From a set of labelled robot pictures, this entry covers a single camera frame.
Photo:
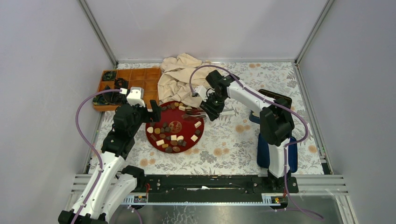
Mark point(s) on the dark rolled tie patterned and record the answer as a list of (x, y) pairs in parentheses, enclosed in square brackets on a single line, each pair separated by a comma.
[(114, 98)]

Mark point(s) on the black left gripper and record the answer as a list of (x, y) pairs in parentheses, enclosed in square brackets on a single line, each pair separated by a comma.
[(151, 116)]

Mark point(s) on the navy chocolate box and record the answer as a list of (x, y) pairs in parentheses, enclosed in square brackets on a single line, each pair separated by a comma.
[(253, 117)]

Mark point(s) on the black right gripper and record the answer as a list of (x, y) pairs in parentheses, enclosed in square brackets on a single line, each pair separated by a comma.
[(206, 106)]

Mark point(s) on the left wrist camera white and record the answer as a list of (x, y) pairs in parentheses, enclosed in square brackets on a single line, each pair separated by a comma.
[(133, 96)]

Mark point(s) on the beige crumpled cloth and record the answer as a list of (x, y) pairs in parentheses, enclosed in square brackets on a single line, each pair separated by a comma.
[(177, 76)]

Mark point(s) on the white block chocolate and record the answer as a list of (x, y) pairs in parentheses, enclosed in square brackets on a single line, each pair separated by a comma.
[(194, 138)]

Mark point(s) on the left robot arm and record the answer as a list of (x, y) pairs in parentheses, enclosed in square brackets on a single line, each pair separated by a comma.
[(112, 183)]

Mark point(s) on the red round tray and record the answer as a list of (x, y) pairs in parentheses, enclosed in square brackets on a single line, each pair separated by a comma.
[(172, 135)]

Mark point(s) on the navy box lid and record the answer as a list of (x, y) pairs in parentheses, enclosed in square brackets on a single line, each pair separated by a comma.
[(263, 158)]

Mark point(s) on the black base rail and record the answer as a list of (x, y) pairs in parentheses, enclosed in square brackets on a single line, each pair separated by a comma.
[(211, 189)]

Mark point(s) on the floral tablecloth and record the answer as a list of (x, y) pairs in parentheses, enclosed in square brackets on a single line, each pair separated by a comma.
[(228, 145)]

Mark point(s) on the wooden compartment tray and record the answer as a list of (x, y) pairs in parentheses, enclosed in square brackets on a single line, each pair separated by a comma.
[(146, 78)]

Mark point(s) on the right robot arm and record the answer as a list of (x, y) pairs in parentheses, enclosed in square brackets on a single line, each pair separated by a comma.
[(276, 123)]

